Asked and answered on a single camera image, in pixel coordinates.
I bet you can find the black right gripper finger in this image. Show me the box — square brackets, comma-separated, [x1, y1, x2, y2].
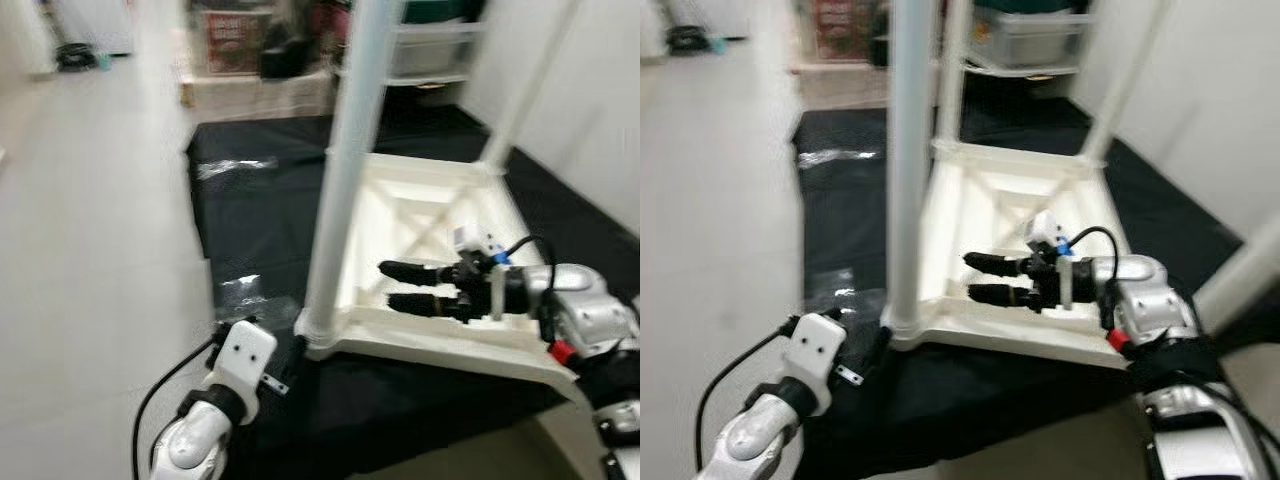
[968, 283, 1036, 309]
[962, 252, 1026, 277]
[387, 290, 459, 321]
[378, 258, 446, 289]

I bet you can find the white ribbed plastic tabletop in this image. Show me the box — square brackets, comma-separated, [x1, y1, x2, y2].
[885, 140, 1146, 371]
[297, 150, 583, 401]

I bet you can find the clear tape patch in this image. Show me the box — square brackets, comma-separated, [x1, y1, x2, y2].
[820, 265, 886, 311]
[215, 270, 286, 321]

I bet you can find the black tablecloth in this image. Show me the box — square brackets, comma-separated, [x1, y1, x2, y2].
[185, 108, 641, 480]
[792, 100, 1280, 471]

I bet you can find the stainless steel container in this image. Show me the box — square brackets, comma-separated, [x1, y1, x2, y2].
[385, 20, 481, 81]
[975, 8, 1091, 73]

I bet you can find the floral cloth covered stand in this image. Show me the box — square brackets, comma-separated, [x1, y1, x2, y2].
[795, 60, 896, 111]
[185, 72, 336, 119]

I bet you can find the black bag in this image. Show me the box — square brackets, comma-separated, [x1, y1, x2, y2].
[262, 20, 321, 81]

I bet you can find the green pot lid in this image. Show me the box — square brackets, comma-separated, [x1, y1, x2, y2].
[400, 0, 486, 23]
[975, 0, 1086, 13]

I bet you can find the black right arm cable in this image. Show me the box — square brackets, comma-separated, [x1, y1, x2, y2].
[1058, 225, 1280, 471]
[493, 233, 641, 480]

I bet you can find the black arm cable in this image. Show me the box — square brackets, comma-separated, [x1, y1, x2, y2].
[1058, 225, 1280, 471]
[695, 325, 791, 471]
[493, 233, 641, 480]
[132, 340, 219, 480]

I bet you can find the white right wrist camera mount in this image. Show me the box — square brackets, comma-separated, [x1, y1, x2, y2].
[1028, 210, 1079, 311]
[450, 225, 509, 321]

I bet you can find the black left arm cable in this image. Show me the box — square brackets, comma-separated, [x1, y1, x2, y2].
[695, 325, 791, 471]
[132, 340, 219, 480]

